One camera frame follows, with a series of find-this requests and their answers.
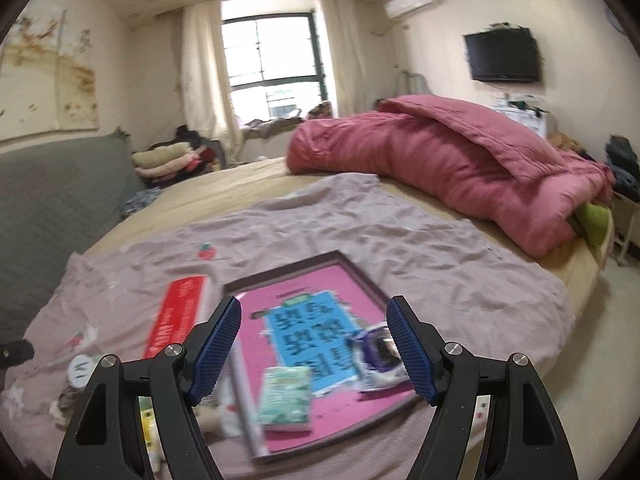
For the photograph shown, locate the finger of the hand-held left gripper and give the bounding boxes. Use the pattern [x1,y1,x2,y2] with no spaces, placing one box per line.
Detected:
[0,340,36,370]

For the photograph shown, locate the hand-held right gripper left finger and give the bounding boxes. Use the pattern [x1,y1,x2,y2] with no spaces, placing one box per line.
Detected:
[52,294,243,480]

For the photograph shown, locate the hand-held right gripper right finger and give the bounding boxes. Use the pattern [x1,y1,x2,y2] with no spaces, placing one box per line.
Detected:
[386,295,581,480]

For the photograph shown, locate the purple white packet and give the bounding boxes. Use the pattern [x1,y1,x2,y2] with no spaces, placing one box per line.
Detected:
[350,322,418,393]

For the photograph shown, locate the cream plush toy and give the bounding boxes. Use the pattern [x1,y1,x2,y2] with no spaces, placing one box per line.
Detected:
[197,390,251,443]

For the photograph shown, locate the green tissue packet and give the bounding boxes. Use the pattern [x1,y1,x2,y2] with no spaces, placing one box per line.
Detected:
[257,365,313,433]

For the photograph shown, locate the yellow cartoon packet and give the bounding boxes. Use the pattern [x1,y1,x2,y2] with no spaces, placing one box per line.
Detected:
[137,395,161,476]

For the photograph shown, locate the dark shallow cardboard box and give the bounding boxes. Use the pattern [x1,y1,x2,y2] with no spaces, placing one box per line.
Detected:
[222,250,426,463]

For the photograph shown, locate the red tissue pack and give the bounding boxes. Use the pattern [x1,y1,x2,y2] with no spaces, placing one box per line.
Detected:
[142,275,223,361]

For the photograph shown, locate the white-lidded bottle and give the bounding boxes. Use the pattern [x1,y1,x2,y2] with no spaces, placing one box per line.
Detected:
[65,352,101,391]

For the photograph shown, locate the pink book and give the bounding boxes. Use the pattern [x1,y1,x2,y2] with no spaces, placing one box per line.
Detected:
[235,262,416,453]

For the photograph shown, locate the mauve printed blanket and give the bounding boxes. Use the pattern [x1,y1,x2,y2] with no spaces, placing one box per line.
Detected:
[0,172,576,480]

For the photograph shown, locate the grey quilted headboard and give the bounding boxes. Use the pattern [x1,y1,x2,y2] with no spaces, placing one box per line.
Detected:
[0,127,148,356]

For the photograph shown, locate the dark patterned cloth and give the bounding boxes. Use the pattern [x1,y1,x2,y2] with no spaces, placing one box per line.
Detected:
[120,187,163,221]

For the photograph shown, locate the pile of folded blankets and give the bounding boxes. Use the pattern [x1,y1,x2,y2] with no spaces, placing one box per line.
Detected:
[131,141,211,183]

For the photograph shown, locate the dark chair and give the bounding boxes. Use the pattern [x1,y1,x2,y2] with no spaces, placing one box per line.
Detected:
[205,137,228,171]

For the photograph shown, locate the pink quilt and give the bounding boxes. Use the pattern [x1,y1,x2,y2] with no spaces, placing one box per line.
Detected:
[285,94,617,258]

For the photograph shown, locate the green pillow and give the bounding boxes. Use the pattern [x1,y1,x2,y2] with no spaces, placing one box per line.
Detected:
[572,202,613,248]

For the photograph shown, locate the clothes on windowsill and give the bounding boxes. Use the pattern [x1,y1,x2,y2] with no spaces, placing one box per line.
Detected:
[240,101,336,143]

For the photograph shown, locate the side table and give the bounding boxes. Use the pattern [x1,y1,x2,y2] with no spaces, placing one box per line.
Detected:
[607,190,640,266]

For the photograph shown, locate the brown plush toy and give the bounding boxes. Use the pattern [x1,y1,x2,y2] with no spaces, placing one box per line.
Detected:
[547,132,596,161]

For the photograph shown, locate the white cabinet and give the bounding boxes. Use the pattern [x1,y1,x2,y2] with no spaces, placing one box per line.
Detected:
[492,95,548,138]

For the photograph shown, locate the cream curtain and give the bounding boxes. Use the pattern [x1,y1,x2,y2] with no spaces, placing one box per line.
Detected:
[317,0,358,118]
[175,0,246,166]

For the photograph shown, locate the pile of dark clothes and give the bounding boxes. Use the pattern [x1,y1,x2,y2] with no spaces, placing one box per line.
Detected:
[605,135,640,193]

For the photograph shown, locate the window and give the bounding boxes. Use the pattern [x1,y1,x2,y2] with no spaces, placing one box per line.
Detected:
[220,10,333,121]

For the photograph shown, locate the white air conditioner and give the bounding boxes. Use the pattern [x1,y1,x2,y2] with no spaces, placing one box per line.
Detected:
[384,0,443,21]

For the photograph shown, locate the flower wall painting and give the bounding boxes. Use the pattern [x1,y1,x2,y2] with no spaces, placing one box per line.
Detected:
[0,7,101,143]

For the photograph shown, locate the black wall television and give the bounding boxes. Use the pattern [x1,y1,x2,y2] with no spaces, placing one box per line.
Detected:
[462,25,543,84]

